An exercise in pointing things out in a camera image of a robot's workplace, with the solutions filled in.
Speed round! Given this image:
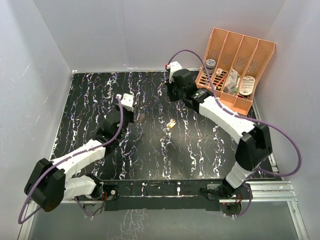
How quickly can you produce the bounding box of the orange file organizer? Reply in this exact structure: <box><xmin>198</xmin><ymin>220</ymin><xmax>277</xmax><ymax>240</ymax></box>
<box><xmin>195</xmin><ymin>27</ymin><xmax>276</xmax><ymax>116</ymax></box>

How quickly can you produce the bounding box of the white card box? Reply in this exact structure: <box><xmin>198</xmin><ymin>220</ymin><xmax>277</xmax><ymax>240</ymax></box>
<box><xmin>215</xmin><ymin>68</ymin><xmax>224</xmax><ymax>76</ymax></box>

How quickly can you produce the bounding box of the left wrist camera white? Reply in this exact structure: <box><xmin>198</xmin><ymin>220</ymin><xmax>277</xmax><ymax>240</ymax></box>
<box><xmin>116</xmin><ymin>93</ymin><xmax>135</xmax><ymax>112</ymax></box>

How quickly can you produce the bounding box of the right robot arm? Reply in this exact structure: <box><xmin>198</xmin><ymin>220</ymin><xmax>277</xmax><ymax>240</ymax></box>
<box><xmin>166</xmin><ymin>69</ymin><xmax>273</xmax><ymax>198</ymax></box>

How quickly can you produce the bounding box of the large metal keyring with clips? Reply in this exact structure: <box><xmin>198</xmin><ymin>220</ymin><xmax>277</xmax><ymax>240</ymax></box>
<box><xmin>136</xmin><ymin>113</ymin><xmax>146</xmax><ymax>124</ymax></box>

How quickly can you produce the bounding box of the black base bar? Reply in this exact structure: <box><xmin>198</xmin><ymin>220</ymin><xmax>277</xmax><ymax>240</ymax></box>
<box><xmin>99</xmin><ymin>179</ymin><xmax>222</xmax><ymax>211</ymax></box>

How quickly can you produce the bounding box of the oval white blister pack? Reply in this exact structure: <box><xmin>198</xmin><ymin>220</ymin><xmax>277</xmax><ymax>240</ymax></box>
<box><xmin>239</xmin><ymin>76</ymin><xmax>256</xmax><ymax>96</ymax></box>

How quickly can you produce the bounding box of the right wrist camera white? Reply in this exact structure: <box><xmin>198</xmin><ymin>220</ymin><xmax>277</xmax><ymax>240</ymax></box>
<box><xmin>165</xmin><ymin>61</ymin><xmax>183</xmax><ymax>84</ymax></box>

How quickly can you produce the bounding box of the patterned lid jar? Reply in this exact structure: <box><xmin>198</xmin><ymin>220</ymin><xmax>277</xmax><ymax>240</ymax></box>
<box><xmin>204</xmin><ymin>58</ymin><xmax>217</xmax><ymax>75</ymax></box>

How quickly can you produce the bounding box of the white paper packet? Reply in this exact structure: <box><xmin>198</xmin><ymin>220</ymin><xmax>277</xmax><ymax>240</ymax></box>
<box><xmin>226</xmin><ymin>67</ymin><xmax>239</xmax><ymax>84</ymax></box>

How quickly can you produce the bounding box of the grey green small device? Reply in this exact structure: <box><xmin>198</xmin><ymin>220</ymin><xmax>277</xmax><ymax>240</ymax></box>
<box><xmin>223</xmin><ymin>82</ymin><xmax>237</xmax><ymax>95</ymax></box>

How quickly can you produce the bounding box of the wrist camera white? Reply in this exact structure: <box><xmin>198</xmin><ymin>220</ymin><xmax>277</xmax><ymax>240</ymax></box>
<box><xmin>165</xmin><ymin>61</ymin><xmax>183</xmax><ymax>84</ymax></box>
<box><xmin>116</xmin><ymin>93</ymin><xmax>135</xmax><ymax>112</ymax></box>

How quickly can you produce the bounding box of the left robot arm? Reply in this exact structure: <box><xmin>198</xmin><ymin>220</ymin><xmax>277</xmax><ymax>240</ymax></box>
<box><xmin>24</xmin><ymin>107</ymin><xmax>134</xmax><ymax>212</ymax></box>

